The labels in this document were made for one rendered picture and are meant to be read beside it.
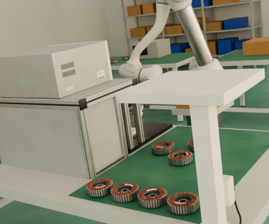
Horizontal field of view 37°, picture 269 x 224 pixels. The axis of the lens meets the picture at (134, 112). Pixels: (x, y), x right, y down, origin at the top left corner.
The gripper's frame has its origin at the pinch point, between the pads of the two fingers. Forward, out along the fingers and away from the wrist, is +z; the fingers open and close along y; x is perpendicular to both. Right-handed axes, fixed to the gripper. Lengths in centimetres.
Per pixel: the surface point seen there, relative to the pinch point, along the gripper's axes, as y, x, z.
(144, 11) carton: 364, -256, -541
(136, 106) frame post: -23.1, 24.6, 17.3
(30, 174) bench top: 11, 29, 69
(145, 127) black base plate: -10.6, -4.7, 6.4
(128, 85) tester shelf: -24.9, 38.6, 16.1
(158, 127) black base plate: -18.7, -5.4, 5.2
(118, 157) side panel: -25, 19, 47
